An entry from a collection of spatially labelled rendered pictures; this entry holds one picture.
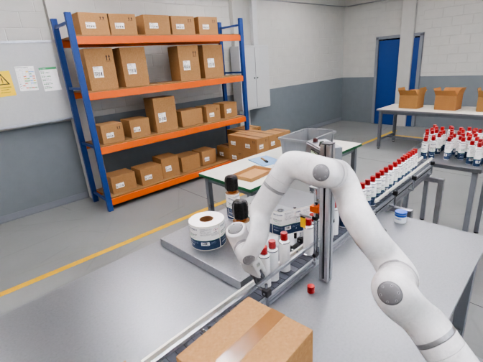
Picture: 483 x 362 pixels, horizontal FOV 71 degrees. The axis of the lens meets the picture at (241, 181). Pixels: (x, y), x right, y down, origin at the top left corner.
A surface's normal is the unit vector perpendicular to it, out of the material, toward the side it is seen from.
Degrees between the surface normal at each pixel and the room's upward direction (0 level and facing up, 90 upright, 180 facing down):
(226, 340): 0
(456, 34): 90
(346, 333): 0
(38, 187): 90
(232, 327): 0
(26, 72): 90
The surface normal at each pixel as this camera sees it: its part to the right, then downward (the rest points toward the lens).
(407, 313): -0.15, 0.51
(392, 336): -0.07, -0.94
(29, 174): 0.68, 0.20
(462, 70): -0.73, 0.28
